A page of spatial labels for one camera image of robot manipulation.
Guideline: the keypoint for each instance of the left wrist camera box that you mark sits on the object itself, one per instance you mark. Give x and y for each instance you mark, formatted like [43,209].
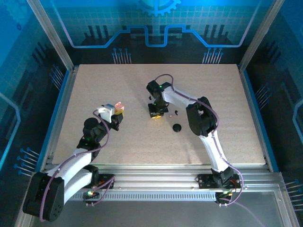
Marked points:
[106,113]

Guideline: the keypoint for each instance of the pink earbud charging case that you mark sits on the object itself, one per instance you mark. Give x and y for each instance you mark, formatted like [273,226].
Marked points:
[118,106]

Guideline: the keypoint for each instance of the aluminium side rail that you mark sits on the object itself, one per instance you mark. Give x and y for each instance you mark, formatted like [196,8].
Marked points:
[63,111]
[248,92]

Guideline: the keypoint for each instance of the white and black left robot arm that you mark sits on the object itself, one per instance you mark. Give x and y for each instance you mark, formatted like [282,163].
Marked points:
[71,163]

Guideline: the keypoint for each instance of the black earbud charging case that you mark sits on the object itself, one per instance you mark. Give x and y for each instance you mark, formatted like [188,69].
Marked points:
[177,128]

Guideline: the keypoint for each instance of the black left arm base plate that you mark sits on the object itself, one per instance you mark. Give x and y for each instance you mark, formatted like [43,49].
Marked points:
[107,179]

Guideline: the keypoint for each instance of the aluminium frame post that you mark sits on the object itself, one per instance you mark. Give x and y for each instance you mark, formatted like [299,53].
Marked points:
[54,42]
[258,40]

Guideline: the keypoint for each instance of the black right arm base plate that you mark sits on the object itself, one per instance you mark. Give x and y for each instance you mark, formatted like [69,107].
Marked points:
[206,182]

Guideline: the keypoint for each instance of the aluminium mounting rail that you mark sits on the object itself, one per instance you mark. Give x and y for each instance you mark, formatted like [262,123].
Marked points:
[154,175]

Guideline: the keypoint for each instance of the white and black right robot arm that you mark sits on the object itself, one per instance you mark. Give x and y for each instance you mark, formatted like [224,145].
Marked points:
[213,142]

